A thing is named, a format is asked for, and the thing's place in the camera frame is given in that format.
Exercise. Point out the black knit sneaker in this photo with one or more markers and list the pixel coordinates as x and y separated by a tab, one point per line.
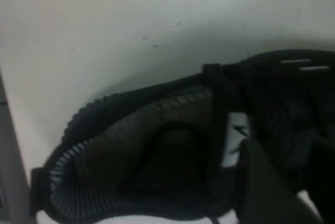
117	143

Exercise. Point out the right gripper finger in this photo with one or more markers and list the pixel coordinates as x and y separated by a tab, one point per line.
264	195

